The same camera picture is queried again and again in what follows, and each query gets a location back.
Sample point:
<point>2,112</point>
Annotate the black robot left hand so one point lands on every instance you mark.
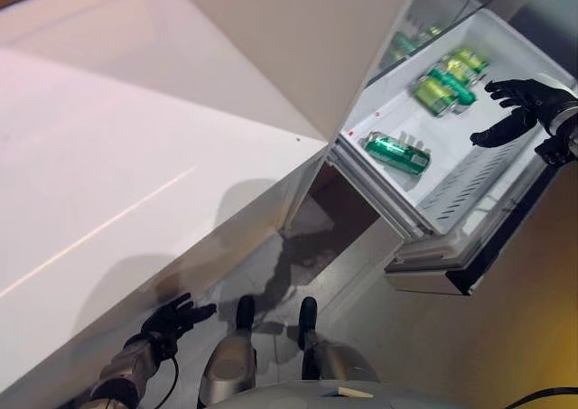
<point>169,325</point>

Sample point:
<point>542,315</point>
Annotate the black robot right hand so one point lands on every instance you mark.
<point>533,99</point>

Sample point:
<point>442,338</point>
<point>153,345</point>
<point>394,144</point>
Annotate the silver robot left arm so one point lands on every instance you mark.
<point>122,368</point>

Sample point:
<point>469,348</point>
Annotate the steel fridge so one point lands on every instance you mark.
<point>542,2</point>

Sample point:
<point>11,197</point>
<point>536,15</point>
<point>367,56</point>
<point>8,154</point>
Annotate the white fridge drawer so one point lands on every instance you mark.
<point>397,120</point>

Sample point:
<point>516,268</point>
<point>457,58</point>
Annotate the robot left leg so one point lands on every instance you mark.
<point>230,359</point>

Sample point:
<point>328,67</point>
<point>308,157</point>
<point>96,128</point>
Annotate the robot leg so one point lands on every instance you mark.
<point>230,359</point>
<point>334,355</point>

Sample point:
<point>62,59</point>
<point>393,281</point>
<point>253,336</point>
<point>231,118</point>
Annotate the white counter cabinet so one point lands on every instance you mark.
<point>113,179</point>

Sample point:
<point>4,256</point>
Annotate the silver robot torso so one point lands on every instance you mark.
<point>316,397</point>

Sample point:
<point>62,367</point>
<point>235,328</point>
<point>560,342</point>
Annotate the robot right leg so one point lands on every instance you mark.
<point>334,355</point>

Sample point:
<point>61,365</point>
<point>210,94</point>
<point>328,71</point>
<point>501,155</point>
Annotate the tall white cabinet panel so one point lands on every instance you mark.
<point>293,43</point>

